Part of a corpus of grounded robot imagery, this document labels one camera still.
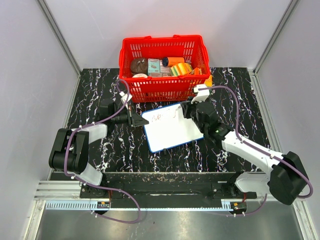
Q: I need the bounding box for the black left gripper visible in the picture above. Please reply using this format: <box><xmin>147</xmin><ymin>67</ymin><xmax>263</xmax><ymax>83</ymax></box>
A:
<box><xmin>111</xmin><ymin>105</ymin><xmax>149</xmax><ymax>128</ymax></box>

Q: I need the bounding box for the blue framed whiteboard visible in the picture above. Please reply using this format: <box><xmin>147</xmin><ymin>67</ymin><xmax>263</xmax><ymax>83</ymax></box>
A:
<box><xmin>141</xmin><ymin>103</ymin><xmax>204</xmax><ymax>153</ymax></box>

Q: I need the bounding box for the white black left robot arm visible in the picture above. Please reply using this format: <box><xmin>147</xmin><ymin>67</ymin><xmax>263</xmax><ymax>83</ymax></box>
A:
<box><xmin>48</xmin><ymin>99</ymin><xmax>149</xmax><ymax>198</ymax></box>

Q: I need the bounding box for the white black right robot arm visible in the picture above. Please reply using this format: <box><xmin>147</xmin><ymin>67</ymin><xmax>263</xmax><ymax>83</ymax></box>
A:
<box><xmin>181</xmin><ymin>100</ymin><xmax>311</xmax><ymax>205</ymax></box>

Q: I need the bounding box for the green yellow scrubber box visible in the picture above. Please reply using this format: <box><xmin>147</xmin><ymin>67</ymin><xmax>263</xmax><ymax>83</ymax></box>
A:
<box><xmin>203</xmin><ymin>74</ymin><xmax>213</xmax><ymax>88</ymax></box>

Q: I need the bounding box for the orange snack packet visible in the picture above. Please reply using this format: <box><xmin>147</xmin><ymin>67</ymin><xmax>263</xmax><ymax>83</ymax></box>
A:
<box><xmin>190</xmin><ymin>67</ymin><xmax>202</xmax><ymax>75</ymax></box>

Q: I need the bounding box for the yellow green sponge pack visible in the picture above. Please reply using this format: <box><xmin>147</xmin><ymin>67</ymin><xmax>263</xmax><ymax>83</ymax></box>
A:
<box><xmin>170</xmin><ymin>62</ymin><xmax>193</xmax><ymax>77</ymax></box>

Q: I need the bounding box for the pink white small box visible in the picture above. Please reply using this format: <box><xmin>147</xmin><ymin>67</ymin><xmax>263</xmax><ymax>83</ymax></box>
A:
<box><xmin>160</xmin><ymin>66</ymin><xmax>172</xmax><ymax>77</ymax></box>

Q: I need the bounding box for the white round lid container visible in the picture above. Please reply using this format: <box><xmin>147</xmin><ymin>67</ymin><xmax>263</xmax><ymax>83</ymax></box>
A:
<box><xmin>132</xmin><ymin>73</ymin><xmax>148</xmax><ymax>78</ymax></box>

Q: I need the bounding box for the red plastic shopping basket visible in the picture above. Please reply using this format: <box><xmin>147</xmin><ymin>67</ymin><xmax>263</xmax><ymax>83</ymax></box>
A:
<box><xmin>118</xmin><ymin>35</ymin><xmax>211</xmax><ymax>103</ymax></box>

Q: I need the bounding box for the orange bottle blue cap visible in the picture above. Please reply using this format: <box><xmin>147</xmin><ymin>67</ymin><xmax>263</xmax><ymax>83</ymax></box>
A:
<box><xmin>162</xmin><ymin>57</ymin><xmax>185</xmax><ymax>67</ymax></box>

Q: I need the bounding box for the brown round bread pack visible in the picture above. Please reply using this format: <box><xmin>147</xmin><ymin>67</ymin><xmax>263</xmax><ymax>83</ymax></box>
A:
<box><xmin>130</xmin><ymin>57</ymin><xmax>148</xmax><ymax>75</ymax></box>

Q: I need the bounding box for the teal snack box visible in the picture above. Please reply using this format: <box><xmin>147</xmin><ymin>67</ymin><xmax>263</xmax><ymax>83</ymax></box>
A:
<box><xmin>147</xmin><ymin>58</ymin><xmax>161</xmax><ymax>77</ymax></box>

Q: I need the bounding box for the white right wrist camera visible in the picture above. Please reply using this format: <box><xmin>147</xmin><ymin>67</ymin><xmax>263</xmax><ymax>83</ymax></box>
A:
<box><xmin>191</xmin><ymin>84</ymin><xmax>210</xmax><ymax>104</ymax></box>

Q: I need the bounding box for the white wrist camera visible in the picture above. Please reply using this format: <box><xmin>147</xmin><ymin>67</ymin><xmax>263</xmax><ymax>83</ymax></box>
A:
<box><xmin>119</xmin><ymin>91</ymin><xmax>133</xmax><ymax>105</ymax></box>
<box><xmin>191</xmin><ymin>84</ymin><xmax>210</xmax><ymax>104</ymax></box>

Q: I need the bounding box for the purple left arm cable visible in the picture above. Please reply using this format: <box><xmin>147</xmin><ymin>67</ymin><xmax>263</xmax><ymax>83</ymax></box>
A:
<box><xmin>63</xmin><ymin>78</ymin><xmax>143</xmax><ymax>225</ymax></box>

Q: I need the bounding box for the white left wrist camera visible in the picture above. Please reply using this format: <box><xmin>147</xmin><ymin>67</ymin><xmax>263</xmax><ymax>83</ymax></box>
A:
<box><xmin>119</xmin><ymin>91</ymin><xmax>133</xmax><ymax>105</ymax></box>

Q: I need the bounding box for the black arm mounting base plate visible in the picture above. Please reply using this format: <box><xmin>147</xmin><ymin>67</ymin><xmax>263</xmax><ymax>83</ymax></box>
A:
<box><xmin>79</xmin><ymin>172</ymin><xmax>257</xmax><ymax>203</ymax></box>

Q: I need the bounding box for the white slotted cable duct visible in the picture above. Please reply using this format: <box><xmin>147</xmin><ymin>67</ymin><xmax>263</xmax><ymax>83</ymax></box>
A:
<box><xmin>45</xmin><ymin>197</ymin><xmax>233</xmax><ymax>212</ymax></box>

